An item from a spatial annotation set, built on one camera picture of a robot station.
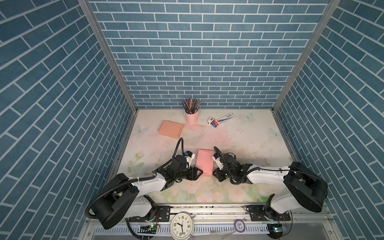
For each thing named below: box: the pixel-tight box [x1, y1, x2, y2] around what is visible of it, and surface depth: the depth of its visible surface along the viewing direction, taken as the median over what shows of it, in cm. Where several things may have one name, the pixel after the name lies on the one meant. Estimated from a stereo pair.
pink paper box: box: [196, 148, 214, 177], surface depth 89 cm
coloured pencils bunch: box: [181, 97, 201, 115], surface depth 107 cm
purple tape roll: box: [234, 219, 246, 233], surface depth 72 cm
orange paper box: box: [158, 120, 185, 139], surface depth 108 cm
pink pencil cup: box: [185, 111, 200, 125], surface depth 111 cm
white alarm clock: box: [170, 211, 196, 240], surface depth 68 cm
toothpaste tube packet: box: [211, 113, 236, 128], surface depth 114 cm
